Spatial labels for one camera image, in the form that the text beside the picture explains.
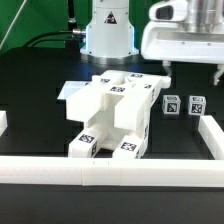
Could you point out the white fence bar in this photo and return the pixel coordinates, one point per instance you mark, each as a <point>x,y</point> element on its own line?
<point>111,172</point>
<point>213,136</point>

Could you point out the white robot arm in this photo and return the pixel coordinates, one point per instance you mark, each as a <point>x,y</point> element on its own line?
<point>110,35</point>

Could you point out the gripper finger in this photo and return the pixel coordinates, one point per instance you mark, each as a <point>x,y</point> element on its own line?
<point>218,74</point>
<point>167,67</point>

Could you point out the white chair back frame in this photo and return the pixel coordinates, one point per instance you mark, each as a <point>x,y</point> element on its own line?
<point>86,102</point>

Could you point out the white diagonal rod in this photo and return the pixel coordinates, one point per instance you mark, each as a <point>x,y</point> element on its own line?
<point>3,41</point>

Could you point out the white front fence bar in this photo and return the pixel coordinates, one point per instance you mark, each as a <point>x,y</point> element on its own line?
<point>111,172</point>

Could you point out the white cube marker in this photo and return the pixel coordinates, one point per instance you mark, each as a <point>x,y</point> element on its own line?
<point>196,105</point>
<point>171,104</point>

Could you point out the white right fence bar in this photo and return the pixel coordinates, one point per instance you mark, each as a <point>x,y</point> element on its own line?
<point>213,136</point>

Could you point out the white left fence block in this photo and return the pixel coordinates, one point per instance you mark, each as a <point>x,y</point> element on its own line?
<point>3,122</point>

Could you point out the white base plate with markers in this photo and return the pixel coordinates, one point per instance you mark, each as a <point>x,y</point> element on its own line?
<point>70,87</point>

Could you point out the white chair seat part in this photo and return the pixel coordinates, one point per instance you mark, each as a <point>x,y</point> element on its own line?
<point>110,130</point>

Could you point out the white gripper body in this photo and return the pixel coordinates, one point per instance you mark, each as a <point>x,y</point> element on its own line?
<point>185,31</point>

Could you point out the white cube near marker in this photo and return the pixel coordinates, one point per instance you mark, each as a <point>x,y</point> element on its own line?
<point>171,104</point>

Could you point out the black cable connector post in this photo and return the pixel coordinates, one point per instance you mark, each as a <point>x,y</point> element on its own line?
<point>76,37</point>

